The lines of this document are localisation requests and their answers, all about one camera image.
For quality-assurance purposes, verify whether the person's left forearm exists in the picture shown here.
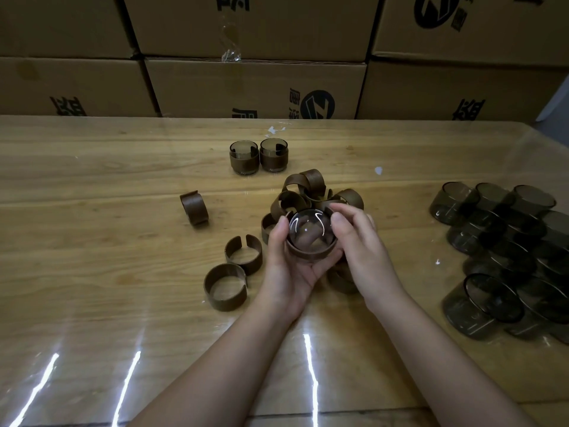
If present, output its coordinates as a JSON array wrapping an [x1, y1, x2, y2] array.
[[129, 302, 303, 427]]

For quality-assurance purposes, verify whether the cluster of smoky glass cups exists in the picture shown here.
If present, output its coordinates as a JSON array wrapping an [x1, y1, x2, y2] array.
[[429, 181, 569, 345]]

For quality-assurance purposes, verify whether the stack of brown cardboard boxes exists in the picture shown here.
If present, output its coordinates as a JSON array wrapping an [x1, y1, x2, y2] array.
[[0, 0, 569, 122]]

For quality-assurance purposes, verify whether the person's right hand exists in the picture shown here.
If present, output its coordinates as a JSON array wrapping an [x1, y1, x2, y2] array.
[[328, 202, 408, 314]]

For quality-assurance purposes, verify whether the smoky tinted glass cup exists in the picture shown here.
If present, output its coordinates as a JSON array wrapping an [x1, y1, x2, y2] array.
[[259, 137, 289, 173], [229, 139, 260, 177], [286, 208, 337, 259]]

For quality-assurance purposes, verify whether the person's right forearm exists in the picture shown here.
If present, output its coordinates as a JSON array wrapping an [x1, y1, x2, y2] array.
[[369, 291, 539, 427]]

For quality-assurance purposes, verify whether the person's left hand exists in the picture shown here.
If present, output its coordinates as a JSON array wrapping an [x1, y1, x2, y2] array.
[[257, 215, 346, 323]]

